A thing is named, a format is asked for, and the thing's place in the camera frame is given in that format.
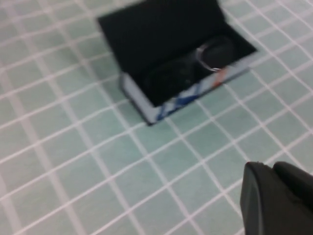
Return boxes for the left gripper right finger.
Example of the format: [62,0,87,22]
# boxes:
[272,161,313,204]

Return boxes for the green white checked tablecloth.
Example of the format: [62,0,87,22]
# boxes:
[0,0,313,235]

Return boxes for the black framed glasses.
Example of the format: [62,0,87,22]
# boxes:
[144,35,237,98]

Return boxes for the black printed glasses case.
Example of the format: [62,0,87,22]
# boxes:
[96,0,259,127]

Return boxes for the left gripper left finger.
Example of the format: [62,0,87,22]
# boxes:
[240,161,313,235]

